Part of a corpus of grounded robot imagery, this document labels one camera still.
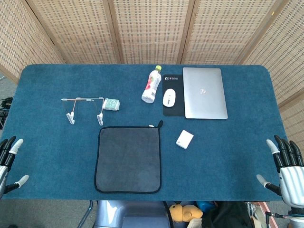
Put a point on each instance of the yellow plush toy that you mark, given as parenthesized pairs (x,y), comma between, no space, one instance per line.
(185,212)

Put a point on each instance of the white computer mouse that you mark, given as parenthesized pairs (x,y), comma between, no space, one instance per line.
(169,97)

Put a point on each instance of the woven bamboo folding screen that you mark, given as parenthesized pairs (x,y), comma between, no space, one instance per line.
(152,28)

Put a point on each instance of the silver closed laptop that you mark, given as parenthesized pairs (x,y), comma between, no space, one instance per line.
(204,95)

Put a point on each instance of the grey and blue cloth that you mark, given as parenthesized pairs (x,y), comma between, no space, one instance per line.
(128,159)

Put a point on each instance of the black bag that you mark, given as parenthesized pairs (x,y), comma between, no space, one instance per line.
(225,216)

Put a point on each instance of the plastic bottle green cap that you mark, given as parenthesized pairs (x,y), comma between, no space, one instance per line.
(151,85)

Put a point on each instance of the blue plastic object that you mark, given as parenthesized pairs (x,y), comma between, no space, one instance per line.
(204,205)

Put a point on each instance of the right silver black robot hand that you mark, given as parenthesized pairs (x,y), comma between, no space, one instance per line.
(292,180)

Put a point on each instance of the pink wooden frame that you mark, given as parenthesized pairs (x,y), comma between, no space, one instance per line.
(264,209)

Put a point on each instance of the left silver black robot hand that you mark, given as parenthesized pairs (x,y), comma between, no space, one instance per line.
(4,164)

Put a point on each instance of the white power adapter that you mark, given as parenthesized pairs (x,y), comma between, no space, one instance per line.
(184,139)

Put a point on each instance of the grey robot torso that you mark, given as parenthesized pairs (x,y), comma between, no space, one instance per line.
(123,213)

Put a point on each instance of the blue carpet table cover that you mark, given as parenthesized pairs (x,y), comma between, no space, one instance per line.
(59,154)

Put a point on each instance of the green white tissue pack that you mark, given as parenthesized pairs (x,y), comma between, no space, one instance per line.
(111,104)

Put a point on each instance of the black mouse pad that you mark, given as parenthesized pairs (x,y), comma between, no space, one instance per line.
(179,95)

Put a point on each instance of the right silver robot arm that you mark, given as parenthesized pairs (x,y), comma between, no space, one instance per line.
(298,219)

